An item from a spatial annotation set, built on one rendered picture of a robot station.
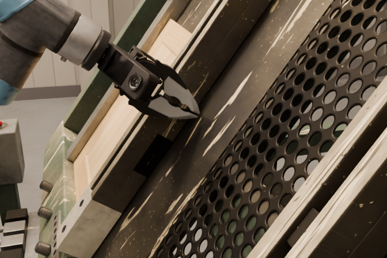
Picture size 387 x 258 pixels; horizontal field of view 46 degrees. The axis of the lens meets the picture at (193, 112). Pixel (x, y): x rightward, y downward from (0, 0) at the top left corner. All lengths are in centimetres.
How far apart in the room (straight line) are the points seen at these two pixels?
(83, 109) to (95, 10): 274
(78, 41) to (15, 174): 90
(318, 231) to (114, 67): 43
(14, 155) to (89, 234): 65
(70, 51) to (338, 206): 48
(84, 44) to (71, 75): 391
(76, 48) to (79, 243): 40
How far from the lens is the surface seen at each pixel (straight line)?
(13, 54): 73
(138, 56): 76
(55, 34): 72
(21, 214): 139
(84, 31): 72
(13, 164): 154
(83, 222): 92
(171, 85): 76
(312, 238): 40
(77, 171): 126
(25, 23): 72
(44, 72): 464
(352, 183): 40
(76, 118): 154
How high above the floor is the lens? 149
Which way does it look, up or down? 21 degrees down
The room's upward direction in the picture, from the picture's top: straight up
